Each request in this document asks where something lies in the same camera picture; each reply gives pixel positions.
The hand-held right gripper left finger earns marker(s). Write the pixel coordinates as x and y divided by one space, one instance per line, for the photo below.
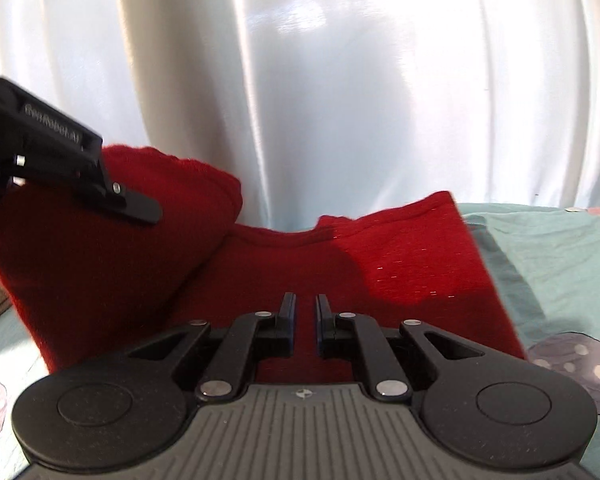
291 322

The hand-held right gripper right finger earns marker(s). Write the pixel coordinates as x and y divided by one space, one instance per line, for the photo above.
320 322

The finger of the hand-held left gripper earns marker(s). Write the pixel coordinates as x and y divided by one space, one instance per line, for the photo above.
130 202

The red knit button cardigan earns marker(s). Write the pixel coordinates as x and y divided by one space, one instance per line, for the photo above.
405 260

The white curtain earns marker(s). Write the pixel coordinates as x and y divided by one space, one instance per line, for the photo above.
330 85

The light blue mushroom print bedsheet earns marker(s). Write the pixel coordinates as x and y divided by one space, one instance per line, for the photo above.
555 270

